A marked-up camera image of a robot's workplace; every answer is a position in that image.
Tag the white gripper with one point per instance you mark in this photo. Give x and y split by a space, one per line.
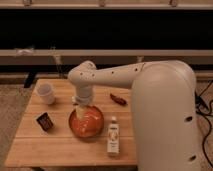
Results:
82 103

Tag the dark brown eraser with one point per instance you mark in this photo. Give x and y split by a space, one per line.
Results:
45 122

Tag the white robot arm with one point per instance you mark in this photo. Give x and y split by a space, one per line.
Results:
162 106

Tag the orange bowl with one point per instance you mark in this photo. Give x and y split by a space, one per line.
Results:
89 125

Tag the white paper cup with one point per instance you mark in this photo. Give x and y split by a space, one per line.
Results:
46 93

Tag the white bottle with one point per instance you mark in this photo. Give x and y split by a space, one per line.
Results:
113 137

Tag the red chili pepper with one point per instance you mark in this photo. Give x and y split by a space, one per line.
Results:
118 100

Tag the wooden table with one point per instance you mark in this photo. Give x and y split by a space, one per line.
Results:
34 147

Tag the white metal rail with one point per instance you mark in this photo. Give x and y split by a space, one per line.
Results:
34 57

